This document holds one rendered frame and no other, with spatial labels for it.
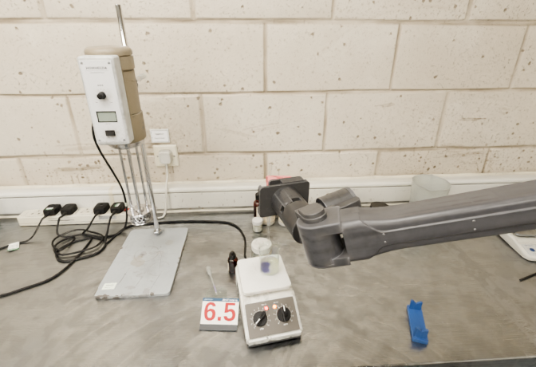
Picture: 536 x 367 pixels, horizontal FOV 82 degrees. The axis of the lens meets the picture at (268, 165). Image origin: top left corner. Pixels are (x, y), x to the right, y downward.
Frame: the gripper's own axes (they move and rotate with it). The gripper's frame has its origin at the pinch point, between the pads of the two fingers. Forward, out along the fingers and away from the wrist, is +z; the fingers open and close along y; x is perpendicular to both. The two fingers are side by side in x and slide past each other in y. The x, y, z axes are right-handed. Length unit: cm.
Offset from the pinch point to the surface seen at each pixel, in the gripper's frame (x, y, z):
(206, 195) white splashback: 28, 8, 48
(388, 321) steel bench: 34.6, -26.0, -16.2
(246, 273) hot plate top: 26.4, 4.9, 1.7
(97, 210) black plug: 30, 47, 53
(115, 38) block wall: -27, 32, 59
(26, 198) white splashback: 28, 72, 65
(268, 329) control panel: 31.6, 3.5, -11.4
